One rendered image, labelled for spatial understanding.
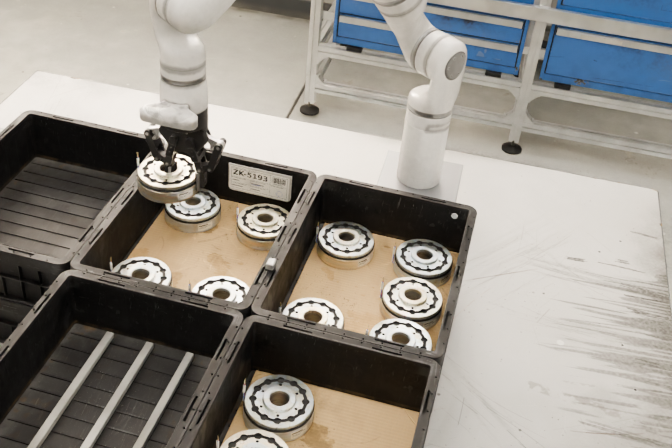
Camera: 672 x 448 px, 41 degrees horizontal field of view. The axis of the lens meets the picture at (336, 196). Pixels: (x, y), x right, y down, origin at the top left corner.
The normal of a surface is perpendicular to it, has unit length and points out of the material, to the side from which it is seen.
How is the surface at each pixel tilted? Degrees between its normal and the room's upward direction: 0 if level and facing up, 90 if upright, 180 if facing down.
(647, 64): 90
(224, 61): 0
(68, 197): 0
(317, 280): 0
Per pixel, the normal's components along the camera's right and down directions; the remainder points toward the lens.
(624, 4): -0.22, 0.55
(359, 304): 0.08, -0.81
